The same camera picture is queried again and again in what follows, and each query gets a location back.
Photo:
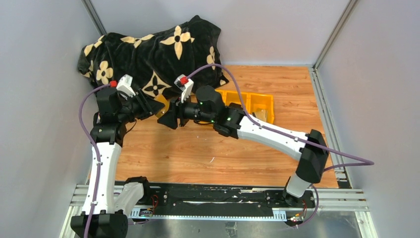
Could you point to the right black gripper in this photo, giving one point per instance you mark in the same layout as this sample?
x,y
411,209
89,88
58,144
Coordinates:
x,y
177,110

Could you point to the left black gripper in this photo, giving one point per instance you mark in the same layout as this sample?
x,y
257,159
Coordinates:
x,y
149,107

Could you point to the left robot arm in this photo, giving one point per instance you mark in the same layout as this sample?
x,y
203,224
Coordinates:
x,y
103,214

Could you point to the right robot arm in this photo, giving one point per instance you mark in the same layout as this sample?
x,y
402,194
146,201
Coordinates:
x,y
309,149

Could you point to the black card holder in bin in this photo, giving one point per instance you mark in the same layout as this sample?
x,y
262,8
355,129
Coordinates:
x,y
236,106

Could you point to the gold cards in bin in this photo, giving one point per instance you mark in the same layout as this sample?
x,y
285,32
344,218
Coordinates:
x,y
260,114

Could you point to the black floral blanket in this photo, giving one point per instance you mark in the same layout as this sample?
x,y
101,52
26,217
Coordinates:
x,y
155,61

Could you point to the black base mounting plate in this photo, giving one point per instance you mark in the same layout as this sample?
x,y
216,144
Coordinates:
x,y
214,200

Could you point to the yellow three-compartment bin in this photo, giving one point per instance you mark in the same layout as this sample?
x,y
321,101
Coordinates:
x,y
259,105

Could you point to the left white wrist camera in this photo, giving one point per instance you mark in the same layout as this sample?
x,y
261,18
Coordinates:
x,y
124,85

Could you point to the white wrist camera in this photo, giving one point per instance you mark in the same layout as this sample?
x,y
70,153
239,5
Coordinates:
x,y
185,84
124,85

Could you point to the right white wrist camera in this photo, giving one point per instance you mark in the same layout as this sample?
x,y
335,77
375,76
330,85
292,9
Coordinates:
x,y
185,84

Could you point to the aluminium frame rail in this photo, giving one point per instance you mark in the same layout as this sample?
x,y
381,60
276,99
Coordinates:
x,y
337,200

